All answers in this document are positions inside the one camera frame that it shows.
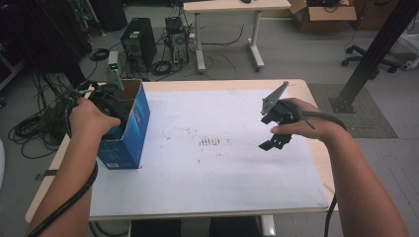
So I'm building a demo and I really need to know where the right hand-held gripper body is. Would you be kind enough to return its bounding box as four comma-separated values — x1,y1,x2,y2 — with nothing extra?
260,81,302,126

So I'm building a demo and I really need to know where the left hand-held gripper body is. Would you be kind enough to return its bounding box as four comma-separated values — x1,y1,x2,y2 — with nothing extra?
78,50,132,125

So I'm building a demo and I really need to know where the blue cardboard box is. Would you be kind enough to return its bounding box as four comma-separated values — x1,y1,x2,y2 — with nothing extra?
97,78,151,171

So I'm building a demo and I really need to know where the person's right hand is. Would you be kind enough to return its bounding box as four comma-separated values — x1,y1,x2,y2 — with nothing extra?
270,97,343,142

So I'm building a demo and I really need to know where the person's left hand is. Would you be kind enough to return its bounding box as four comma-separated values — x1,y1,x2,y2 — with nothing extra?
68,97,122,141

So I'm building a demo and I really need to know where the black computer tower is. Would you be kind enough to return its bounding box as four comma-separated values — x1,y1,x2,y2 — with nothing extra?
120,17,158,73

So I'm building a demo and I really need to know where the light wooden table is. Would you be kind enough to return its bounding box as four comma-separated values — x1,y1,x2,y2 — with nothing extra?
25,78,337,224

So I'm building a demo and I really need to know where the dark grey floor mat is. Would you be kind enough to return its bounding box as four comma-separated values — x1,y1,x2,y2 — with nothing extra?
307,83,399,139

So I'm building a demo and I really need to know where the black bin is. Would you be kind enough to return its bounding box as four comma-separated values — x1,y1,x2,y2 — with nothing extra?
88,0,128,33

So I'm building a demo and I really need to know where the black curtain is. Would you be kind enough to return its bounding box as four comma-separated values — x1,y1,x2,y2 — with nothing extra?
0,0,94,88

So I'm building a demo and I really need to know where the black tape strip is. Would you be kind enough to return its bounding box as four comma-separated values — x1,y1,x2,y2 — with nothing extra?
35,169,59,181

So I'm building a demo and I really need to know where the black office chair base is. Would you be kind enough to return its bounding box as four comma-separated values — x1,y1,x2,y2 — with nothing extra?
341,43,401,74

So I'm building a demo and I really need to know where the open brown cardboard box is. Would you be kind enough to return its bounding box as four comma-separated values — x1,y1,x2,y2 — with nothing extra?
288,0,358,34

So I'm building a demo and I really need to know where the black metal stand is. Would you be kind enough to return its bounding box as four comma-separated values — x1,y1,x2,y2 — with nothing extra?
329,0,419,115

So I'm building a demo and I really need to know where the white-legged wooden desk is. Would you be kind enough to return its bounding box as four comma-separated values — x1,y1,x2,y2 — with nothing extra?
183,0,293,74

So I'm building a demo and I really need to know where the white device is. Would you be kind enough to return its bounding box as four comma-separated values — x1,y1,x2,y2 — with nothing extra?
399,33,419,72

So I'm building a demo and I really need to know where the person's dark clothing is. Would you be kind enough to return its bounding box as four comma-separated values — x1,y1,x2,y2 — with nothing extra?
130,216,262,237

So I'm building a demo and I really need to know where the right hand-held gripper cable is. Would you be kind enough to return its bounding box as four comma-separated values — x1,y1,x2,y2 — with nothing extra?
297,111,349,237

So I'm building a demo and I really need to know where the black cable coil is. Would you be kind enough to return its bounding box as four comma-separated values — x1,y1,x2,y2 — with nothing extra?
89,47,111,62
150,59,173,76

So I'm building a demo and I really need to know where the black floor cable bundle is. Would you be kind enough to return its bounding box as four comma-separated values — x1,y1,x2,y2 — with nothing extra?
8,74,77,160

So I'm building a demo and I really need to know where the open-frame computer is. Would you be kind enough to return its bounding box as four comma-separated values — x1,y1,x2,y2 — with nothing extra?
164,16,193,67

